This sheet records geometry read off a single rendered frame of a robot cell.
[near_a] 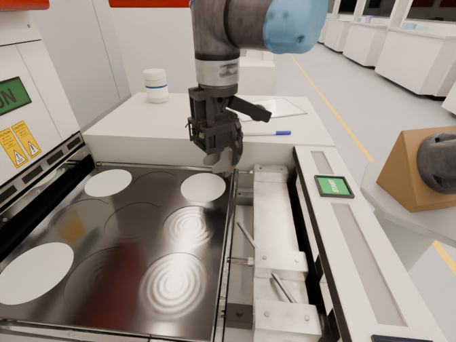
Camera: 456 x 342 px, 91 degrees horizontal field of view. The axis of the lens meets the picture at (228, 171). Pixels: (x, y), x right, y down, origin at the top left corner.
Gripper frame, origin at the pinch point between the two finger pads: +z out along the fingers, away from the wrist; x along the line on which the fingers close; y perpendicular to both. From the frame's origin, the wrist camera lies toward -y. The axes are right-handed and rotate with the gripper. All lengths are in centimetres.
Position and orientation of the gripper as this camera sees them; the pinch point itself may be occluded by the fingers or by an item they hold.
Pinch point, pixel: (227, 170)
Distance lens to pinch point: 52.7
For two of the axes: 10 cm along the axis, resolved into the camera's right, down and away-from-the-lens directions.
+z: 0.0, 8.1, 5.9
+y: -8.1, 3.4, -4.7
